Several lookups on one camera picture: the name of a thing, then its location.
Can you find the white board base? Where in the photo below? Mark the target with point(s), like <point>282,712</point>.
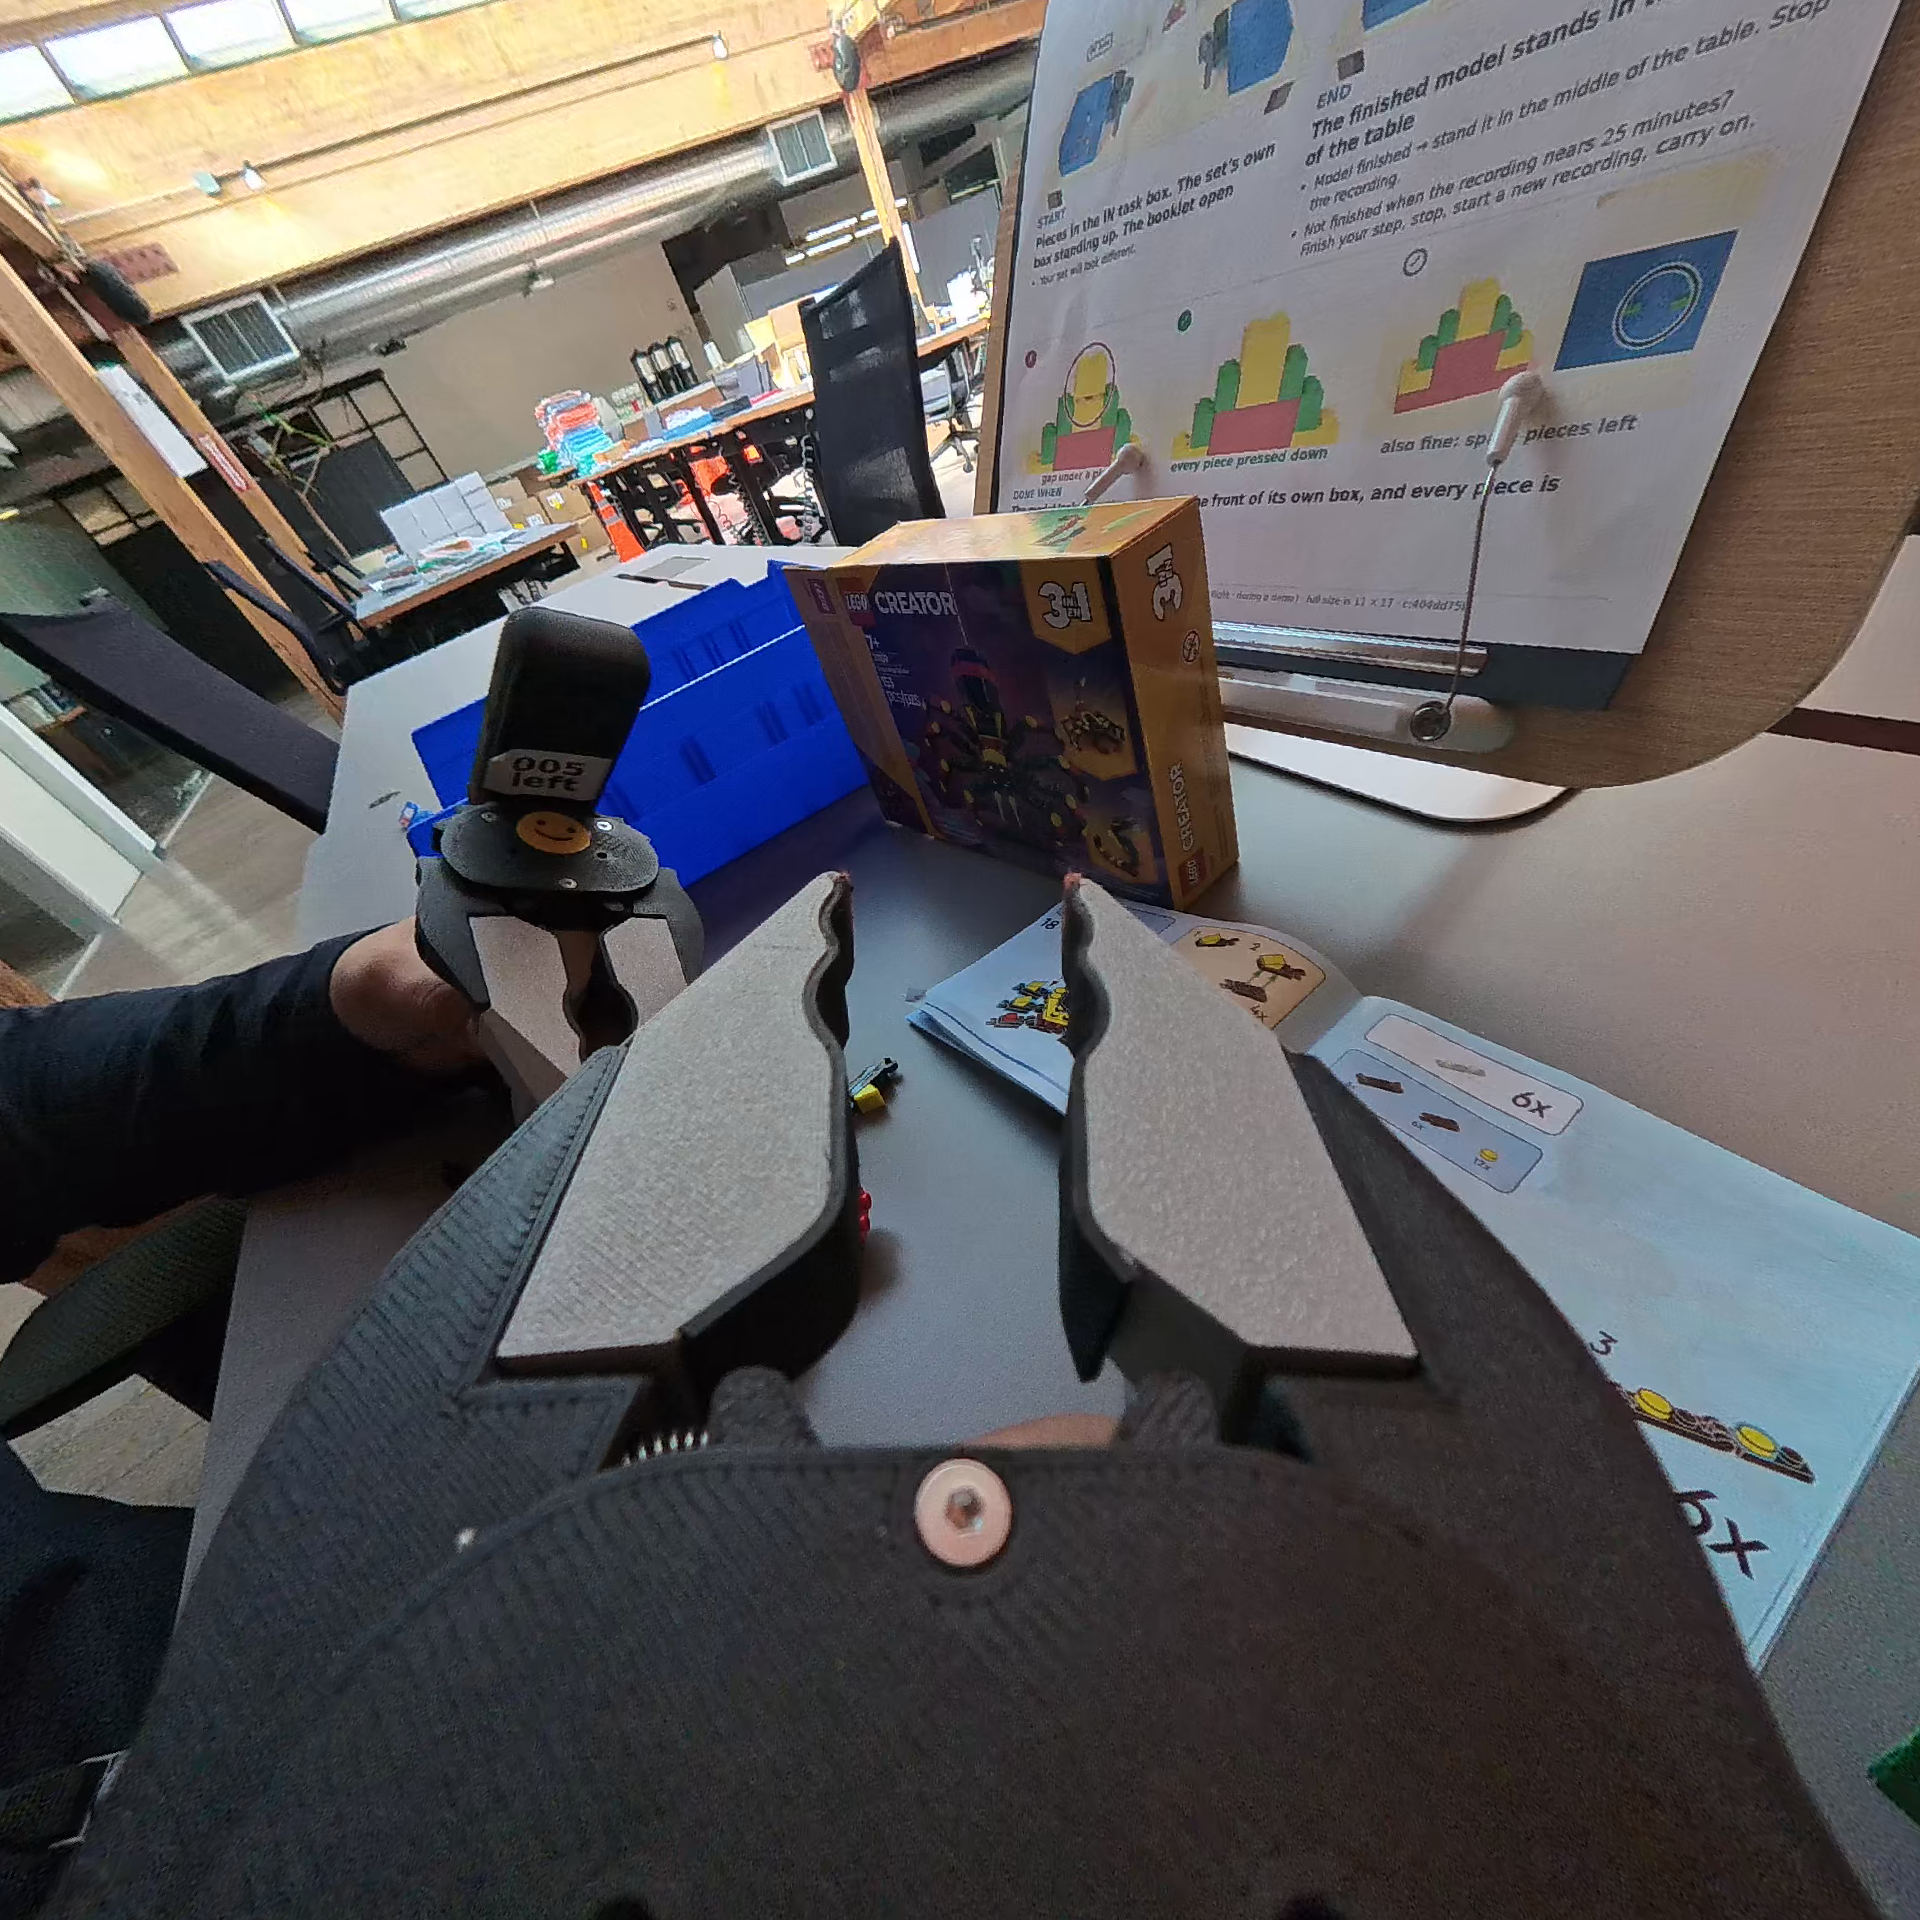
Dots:
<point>1396,774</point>

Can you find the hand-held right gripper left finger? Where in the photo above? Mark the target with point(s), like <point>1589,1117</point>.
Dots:
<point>692,1184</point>

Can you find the black yellow lego leg piece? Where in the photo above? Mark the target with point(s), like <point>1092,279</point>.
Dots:
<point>875,1085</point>

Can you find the lego instruction booklet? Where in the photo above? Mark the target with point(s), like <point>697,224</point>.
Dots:
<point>1577,1245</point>

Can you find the blue plastic bin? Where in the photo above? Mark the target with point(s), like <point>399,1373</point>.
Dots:
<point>734,721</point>

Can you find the black office chair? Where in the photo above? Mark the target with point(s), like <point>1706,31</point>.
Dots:
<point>166,704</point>
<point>106,1319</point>
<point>869,390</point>

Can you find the lego set box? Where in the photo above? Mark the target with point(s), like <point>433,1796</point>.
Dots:
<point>1020,704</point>

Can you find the person's dark clothed body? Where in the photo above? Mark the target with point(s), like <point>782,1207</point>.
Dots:
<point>77,1652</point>

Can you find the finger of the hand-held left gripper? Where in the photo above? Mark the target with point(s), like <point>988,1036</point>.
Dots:
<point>647,974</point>
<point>524,1005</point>

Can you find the printed instruction sheet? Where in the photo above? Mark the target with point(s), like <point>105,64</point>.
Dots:
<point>1426,224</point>

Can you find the person's left hand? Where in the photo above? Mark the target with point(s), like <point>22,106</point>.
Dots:
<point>399,1005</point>

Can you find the green plastic bin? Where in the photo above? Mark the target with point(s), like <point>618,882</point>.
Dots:
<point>1899,1780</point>

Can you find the person's left forearm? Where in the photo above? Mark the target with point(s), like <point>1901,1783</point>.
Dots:
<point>166,1095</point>

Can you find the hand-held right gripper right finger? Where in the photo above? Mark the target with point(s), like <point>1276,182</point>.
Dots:
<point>1215,1184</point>

